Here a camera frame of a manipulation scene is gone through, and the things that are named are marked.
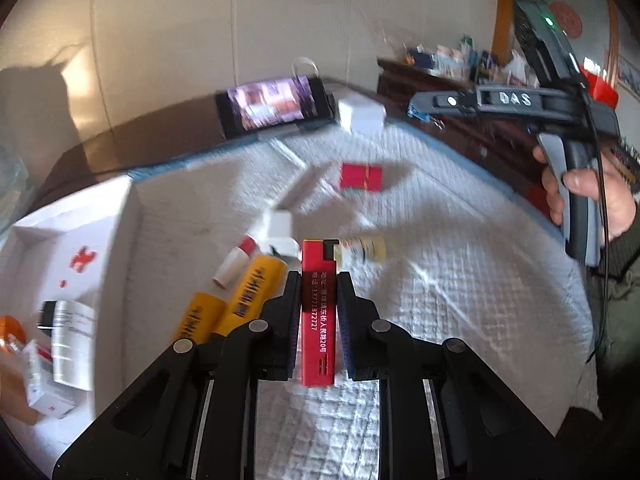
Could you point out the small white block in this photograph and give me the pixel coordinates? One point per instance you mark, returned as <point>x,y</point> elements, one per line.
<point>280,235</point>

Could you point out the small red box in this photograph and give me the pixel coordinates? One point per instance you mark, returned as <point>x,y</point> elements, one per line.
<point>361,177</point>

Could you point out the dark carved wooden cabinet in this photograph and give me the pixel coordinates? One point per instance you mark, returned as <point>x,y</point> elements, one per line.
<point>450,125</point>

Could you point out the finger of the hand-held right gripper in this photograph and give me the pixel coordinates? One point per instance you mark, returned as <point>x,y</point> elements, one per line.
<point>450,101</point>

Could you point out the person's right forearm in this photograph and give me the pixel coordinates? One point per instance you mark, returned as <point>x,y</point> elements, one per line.
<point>622,310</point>

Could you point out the person's right hand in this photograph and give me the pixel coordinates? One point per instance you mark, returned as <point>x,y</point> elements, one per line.
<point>617,200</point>

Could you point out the white bottle with label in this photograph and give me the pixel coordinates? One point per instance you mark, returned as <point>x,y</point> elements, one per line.
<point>72,345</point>

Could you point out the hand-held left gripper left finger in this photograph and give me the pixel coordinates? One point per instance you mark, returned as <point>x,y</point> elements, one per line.
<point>292,310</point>

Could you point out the blue binder clip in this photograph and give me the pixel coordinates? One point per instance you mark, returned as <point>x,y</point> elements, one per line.
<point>417,109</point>

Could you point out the small white medicine carton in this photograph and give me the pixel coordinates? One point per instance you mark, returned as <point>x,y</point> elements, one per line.
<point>47,385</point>

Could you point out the red lighter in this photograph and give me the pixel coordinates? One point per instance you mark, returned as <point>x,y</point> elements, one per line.
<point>317,310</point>

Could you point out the white power adapter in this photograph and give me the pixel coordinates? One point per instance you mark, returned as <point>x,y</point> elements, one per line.
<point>361,115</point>

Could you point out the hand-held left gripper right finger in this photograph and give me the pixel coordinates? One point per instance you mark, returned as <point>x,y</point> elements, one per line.
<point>346,330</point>

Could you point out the yellow labelled glass vial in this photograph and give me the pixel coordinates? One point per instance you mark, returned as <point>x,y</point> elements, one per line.
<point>367,250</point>

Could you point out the red paper bag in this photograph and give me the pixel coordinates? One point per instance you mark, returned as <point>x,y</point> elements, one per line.
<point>602,87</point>

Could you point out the white tube with red band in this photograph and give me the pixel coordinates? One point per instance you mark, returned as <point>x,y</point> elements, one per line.
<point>235,262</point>

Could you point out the black smartphone on stand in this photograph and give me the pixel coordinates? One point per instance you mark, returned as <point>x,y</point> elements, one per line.
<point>272,105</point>

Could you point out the white cardboard box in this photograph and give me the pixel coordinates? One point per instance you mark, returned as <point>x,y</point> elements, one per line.
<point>75,240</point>

